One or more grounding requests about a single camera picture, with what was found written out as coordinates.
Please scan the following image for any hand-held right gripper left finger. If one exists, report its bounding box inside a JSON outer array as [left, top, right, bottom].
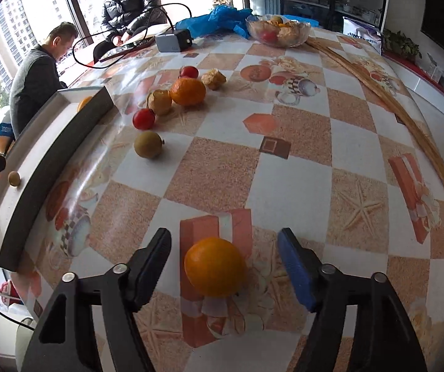
[[20, 228, 173, 372]]

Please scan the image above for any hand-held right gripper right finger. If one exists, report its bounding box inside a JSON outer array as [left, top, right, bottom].
[[277, 228, 428, 372]]

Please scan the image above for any grey tray with white inside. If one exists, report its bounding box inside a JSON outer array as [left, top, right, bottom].
[[0, 85, 115, 272]]

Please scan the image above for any tan wrinkled fruit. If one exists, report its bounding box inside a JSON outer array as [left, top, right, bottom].
[[201, 68, 227, 91], [147, 89, 173, 116], [278, 23, 300, 45]]

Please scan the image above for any grey power adapter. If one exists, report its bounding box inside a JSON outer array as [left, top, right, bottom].
[[155, 29, 192, 52]]

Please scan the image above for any white low cabinet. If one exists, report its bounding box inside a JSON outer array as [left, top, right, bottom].
[[385, 48, 444, 125]]

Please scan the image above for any glass bowl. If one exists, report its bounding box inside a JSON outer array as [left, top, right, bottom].
[[246, 14, 311, 48]]

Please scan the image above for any white printed bag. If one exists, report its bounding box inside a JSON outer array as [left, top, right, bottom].
[[342, 17, 383, 53]]

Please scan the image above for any blue plastic bag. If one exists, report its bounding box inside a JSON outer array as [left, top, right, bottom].
[[175, 6, 253, 40]]

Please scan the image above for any potted green plant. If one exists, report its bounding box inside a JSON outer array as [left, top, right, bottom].
[[382, 29, 423, 60]]

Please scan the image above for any black cable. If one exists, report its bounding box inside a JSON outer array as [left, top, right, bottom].
[[72, 3, 191, 69]]

